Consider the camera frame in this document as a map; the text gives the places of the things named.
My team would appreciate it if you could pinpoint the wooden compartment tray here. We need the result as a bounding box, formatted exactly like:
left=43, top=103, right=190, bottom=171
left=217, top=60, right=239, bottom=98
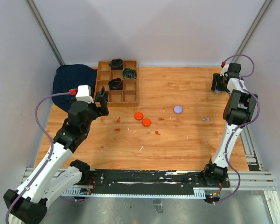
left=94, top=59, right=139, bottom=107

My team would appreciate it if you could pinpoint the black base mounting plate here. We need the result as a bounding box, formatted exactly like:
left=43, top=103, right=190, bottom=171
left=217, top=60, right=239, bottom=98
left=63, top=168, right=231, bottom=196

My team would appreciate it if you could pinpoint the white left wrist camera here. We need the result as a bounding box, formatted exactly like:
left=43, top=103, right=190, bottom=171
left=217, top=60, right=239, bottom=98
left=75, top=85, right=94, bottom=104

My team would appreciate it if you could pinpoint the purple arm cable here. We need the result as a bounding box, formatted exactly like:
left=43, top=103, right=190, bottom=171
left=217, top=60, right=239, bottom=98
left=5, top=90, right=75, bottom=224
left=210, top=54, right=261, bottom=206

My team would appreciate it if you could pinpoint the dark blue cloth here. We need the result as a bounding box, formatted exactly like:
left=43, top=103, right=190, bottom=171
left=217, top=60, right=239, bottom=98
left=51, top=63, right=99, bottom=116

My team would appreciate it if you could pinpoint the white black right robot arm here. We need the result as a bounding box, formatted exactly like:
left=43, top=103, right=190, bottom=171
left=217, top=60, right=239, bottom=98
left=202, top=61, right=260, bottom=187

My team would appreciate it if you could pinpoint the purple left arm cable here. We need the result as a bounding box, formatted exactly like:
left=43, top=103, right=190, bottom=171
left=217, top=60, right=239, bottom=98
left=5, top=90, right=75, bottom=224

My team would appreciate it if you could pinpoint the black rolled belt top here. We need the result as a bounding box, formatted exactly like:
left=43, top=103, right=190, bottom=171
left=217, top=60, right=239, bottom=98
left=109, top=58, right=124, bottom=70

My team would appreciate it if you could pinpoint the black rolled belt middle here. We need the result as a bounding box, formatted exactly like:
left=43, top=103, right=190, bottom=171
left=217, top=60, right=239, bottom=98
left=108, top=77, right=123, bottom=91

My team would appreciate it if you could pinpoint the orange charging case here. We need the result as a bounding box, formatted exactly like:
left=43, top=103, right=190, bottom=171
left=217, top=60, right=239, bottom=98
left=134, top=112, right=144, bottom=120
left=142, top=118, right=151, bottom=127

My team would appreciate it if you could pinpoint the black rolled belt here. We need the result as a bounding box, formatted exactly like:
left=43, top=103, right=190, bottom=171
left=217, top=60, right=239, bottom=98
left=109, top=58, right=124, bottom=70
left=108, top=77, right=123, bottom=91

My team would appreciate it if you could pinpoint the dark green rolled belt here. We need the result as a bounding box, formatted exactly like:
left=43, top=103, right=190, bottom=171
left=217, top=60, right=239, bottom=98
left=122, top=68, right=137, bottom=80

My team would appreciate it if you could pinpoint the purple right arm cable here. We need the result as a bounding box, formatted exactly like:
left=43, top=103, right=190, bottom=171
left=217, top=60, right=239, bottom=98
left=210, top=54, right=261, bottom=206

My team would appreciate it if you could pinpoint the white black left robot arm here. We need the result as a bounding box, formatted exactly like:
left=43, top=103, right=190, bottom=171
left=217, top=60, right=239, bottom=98
left=3, top=85, right=109, bottom=224

